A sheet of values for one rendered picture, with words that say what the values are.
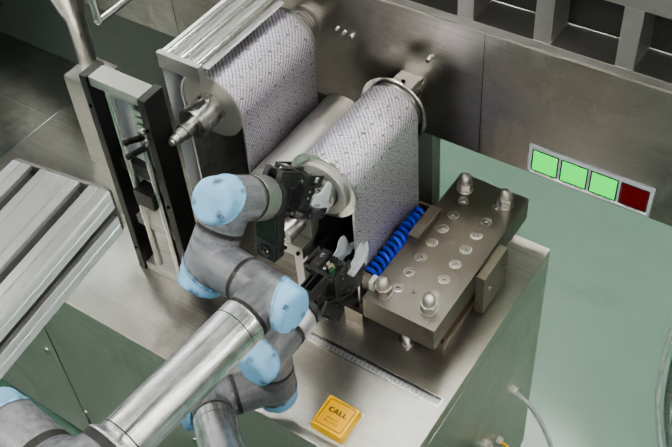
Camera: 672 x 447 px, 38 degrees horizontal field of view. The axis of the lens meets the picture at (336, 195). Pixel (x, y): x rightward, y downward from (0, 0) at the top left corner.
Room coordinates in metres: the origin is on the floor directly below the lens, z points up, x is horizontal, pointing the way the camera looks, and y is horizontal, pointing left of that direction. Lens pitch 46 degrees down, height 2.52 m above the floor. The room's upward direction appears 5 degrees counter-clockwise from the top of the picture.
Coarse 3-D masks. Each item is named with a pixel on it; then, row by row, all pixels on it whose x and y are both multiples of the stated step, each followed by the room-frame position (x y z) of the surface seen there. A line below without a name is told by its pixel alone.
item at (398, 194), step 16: (416, 144) 1.41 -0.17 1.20; (416, 160) 1.41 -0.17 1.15; (400, 176) 1.36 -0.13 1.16; (416, 176) 1.41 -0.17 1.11; (384, 192) 1.32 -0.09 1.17; (400, 192) 1.36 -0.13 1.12; (416, 192) 1.41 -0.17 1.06; (368, 208) 1.27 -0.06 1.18; (384, 208) 1.31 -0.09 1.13; (400, 208) 1.36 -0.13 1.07; (368, 224) 1.27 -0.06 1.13; (384, 224) 1.31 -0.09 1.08; (400, 224) 1.36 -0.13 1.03; (368, 240) 1.26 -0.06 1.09; (384, 240) 1.31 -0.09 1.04; (368, 256) 1.26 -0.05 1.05
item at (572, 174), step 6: (564, 162) 1.31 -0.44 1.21; (564, 168) 1.31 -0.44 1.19; (570, 168) 1.30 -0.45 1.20; (576, 168) 1.30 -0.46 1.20; (582, 168) 1.29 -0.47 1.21; (564, 174) 1.31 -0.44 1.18; (570, 174) 1.30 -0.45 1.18; (576, 174) 1.30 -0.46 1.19; (582, 174) 1.29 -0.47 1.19; (564, 180) 1.31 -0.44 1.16; (570, 180) 1.30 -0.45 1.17; (576, 180) 1.30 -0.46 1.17; (582, 180) 1.29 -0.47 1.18; (582, 186) 1.29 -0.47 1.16
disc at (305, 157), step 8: (296, 160) 1.30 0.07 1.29; (304, 160) 1.29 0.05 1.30; (312, 160) 1.28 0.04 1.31; (320, 160) 1.26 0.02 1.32; (328, 160) 1.26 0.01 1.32; (328, 168) 1.25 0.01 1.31; (336, 168) 1.24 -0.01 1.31; (344, 176) 1.24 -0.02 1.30; (344, 184) 1.23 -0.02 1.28; (352, 192) 1.22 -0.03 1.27; (352, 200) 1.23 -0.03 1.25; (352, 208) 1.23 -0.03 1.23; (336, 216) 1.25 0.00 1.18; (344, 216) 1.24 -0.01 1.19
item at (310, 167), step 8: (392, 88) 1.46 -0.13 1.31; (416, 112) 1.43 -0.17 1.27; (304, 168) 1.28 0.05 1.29; (312, 168) 1.27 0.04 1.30; (320, 168) 1.26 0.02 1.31; (328, 176) 1.24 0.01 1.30; (336, 176) 1.24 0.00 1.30; (336, 184) 1.23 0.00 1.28; (336, 192) 1.24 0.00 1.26; (344, 192) 1.23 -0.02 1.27; (344, 200) 1.23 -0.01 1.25; (336, 208) 1.24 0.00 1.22; (344, 208) 1.23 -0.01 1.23
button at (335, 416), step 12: (324, 408) 1.00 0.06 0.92; (336, 408) 1.00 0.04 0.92; (348, 408) 1.00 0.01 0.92; (312, 420) 0.98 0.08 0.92; (324, 420) 0.97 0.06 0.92; (336, 420) 0.97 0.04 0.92; (348, 420) 0.97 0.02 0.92; (324, 432) 0.96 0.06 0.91; (336, 432) 0.95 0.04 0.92; (348, 432) 0.95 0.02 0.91
